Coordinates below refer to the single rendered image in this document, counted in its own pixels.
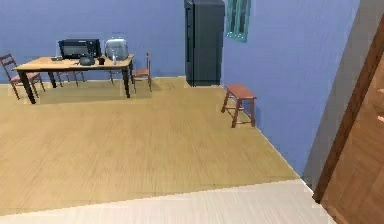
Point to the wooden table with black legs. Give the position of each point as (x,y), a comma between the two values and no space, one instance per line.
(50,64)

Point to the black mug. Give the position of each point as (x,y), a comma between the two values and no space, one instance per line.
(101,61)

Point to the red-brown wooden chair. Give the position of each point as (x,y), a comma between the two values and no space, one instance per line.
(13,75)
(142,71)
(68,75)

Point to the silver toaster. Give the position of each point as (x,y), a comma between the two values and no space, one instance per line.
(116,49)

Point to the small dark flat object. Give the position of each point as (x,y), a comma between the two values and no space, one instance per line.
(56,58)

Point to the black microwave oven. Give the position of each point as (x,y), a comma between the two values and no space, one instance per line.
(79,48)

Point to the teal framed window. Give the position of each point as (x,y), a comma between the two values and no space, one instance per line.
(238,18)

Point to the black bowl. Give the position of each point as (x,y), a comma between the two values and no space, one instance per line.
(87,60)

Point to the small grey bottle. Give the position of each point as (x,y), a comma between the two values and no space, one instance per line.
(114,59)

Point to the brown wooden room door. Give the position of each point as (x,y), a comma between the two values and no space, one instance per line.
(360,146)

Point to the red-brown wooden bench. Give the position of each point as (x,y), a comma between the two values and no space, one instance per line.
(240,96)

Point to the dark grey fridge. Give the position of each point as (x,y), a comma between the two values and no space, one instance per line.
(206,41)

